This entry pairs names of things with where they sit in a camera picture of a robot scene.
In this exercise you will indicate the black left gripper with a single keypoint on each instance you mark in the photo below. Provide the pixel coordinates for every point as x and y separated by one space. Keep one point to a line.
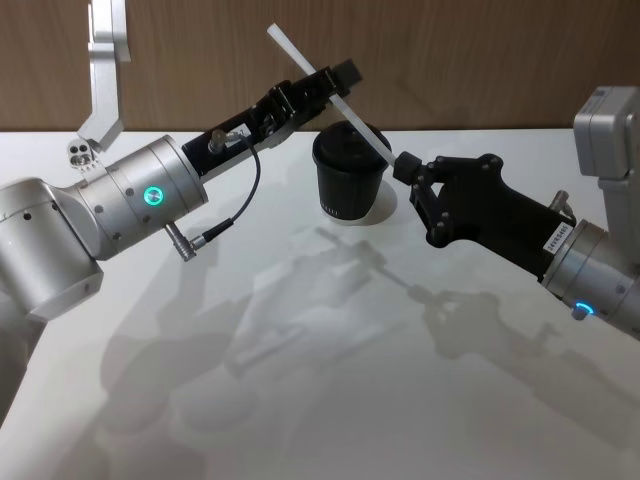
235 140

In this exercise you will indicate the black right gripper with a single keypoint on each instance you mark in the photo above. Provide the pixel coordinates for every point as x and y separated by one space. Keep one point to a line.
490 205

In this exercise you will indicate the white plastic straw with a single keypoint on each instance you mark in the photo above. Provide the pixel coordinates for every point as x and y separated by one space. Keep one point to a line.
295 51

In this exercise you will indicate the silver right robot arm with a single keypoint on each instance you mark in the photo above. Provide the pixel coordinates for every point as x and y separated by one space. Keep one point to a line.
602 280

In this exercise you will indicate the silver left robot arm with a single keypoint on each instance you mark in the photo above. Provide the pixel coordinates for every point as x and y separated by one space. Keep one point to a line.
125 200

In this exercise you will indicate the black plastic cup lid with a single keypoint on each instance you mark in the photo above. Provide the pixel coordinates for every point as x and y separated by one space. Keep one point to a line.
345 150

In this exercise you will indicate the black paper cup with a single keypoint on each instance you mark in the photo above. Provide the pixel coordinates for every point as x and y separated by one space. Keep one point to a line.
347 195

